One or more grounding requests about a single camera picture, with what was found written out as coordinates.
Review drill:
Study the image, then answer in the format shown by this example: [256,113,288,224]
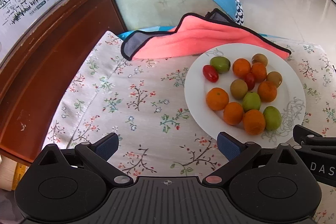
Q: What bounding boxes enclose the pale green sofa cushion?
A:
[112,0,234,31]

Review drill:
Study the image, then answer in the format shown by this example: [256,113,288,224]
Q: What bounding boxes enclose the red cherry tomato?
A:
[203,65,219,83]
[245,72,256,91]

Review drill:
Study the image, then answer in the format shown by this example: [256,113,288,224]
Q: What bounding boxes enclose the green jujube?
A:
[263,106,282,131]
[242,92,261,112]
[210,56,231,73]

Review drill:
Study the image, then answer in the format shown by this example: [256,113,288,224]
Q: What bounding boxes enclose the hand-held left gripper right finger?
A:
[203,132,306,186]

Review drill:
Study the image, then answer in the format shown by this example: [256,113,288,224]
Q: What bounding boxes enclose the yellow cardboard box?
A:
[0,156,29,191]

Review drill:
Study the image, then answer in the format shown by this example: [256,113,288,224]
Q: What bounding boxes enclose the brown kiwi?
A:
[266,71,283,88]
[251,53,268,67]
[230,79,248,100]

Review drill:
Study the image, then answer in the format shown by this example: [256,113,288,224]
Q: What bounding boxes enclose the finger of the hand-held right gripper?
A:
[293,124,336,147]

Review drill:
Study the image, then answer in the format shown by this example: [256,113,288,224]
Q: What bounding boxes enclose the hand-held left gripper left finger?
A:
[33,132,134,186]

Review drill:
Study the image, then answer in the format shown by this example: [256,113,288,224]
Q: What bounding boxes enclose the white plate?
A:
[184,43,306,146]

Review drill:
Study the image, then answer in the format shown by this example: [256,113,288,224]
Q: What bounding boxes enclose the dark wooden cabinet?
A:
[0,0,126,164]

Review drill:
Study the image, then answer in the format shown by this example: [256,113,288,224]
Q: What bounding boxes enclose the pink cloth with black trim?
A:
[121,12,292,61]

